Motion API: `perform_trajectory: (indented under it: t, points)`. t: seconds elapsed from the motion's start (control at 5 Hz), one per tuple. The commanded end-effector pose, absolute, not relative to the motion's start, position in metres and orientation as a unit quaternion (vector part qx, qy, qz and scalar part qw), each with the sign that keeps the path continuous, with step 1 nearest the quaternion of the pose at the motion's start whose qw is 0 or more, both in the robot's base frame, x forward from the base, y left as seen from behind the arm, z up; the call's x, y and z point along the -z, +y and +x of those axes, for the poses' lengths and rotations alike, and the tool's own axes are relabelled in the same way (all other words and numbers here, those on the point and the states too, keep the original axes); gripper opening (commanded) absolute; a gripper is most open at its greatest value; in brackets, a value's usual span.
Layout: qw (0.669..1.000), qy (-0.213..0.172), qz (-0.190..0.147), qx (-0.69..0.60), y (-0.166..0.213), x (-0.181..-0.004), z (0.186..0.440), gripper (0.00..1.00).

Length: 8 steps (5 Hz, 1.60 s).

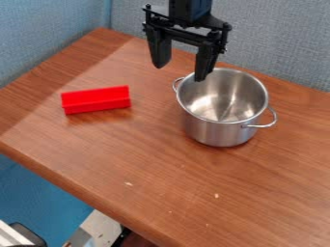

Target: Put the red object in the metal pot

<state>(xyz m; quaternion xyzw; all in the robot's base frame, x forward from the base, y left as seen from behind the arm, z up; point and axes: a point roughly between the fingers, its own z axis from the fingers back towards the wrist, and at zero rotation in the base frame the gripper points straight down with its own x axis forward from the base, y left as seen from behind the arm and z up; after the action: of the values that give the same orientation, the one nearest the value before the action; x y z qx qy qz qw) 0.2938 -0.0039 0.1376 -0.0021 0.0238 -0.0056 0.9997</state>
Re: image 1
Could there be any white object at corner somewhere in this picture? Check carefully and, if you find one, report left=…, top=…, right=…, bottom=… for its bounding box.
left=0, top=220, right=32, bottom=247

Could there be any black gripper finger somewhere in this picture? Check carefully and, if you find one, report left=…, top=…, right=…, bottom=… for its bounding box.
left=195, top=43, right=219, bottom=82
left=146, top=29, right=171, bottom=69

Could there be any red rectangular block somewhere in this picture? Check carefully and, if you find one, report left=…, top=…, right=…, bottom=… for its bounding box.
left=60, top=85, right=131, bottom=115

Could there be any black chair part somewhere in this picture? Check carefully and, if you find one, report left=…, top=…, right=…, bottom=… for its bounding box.
left=9, top=222, right=48, bottom=247

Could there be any white table leg bracket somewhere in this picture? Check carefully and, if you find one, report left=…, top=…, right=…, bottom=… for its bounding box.
left=63, top=210, right=123, bottom=247

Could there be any stainless steel pot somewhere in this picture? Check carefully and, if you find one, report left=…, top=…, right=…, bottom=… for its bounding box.
left=172, top=68, right=278, bottom=148

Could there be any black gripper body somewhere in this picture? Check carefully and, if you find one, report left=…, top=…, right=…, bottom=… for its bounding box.
left=142, top=0, right=234, bottom=54

